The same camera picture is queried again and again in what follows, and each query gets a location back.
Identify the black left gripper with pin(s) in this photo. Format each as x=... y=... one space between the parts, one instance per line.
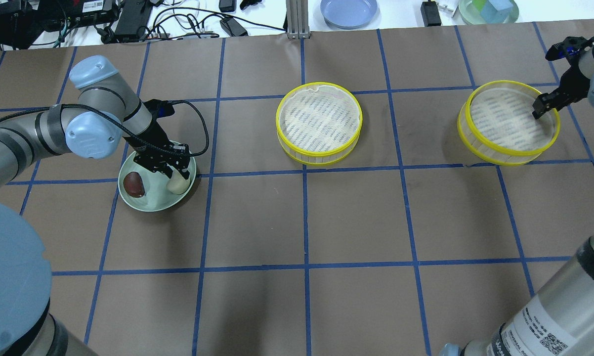
x=154 y=138

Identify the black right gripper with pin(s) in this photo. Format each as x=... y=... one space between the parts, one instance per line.
x=572 y=80

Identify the white steamed bun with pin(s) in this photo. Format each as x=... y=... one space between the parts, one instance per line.
x=178 y=184

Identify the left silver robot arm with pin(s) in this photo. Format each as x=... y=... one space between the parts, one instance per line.
x=107 y=111

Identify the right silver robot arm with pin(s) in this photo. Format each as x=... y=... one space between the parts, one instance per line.
x=559 y=319

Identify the outer yellow bamboo steamer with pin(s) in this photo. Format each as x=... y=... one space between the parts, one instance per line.
x=497 y=125

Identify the light green plate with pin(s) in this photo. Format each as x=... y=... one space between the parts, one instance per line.
x=158 y=195

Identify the brown steamed bun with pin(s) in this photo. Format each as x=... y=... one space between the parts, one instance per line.
x=133 y=185

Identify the green bowl with sponges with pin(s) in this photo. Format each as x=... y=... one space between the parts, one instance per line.
x=480 y=12

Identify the black power adapter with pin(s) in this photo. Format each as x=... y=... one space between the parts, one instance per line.
x=430 y=13

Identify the blue plate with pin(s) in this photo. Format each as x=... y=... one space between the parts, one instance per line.
x=348 y=14

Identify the aluminium frame post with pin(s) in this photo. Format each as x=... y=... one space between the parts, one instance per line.
x=297 y=19

